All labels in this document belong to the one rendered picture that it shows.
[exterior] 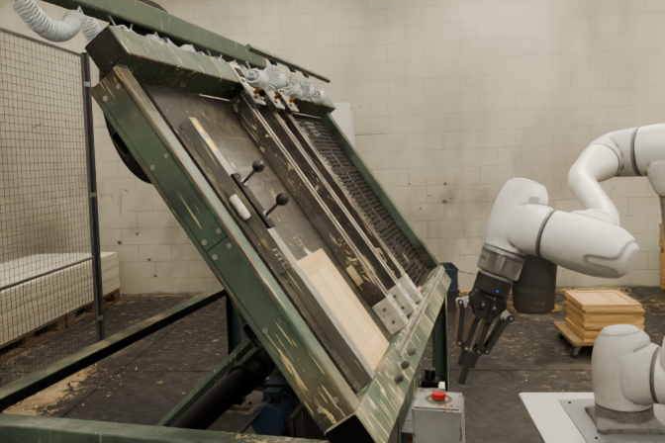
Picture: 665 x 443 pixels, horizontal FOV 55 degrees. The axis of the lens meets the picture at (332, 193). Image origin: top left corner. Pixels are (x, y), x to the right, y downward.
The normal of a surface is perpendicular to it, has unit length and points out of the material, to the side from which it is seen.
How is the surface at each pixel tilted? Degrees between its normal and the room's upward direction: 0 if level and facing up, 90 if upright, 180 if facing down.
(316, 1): 90
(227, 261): 90
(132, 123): 90
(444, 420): 90
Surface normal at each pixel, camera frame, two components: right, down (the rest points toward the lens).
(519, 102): -0.09, 0.06
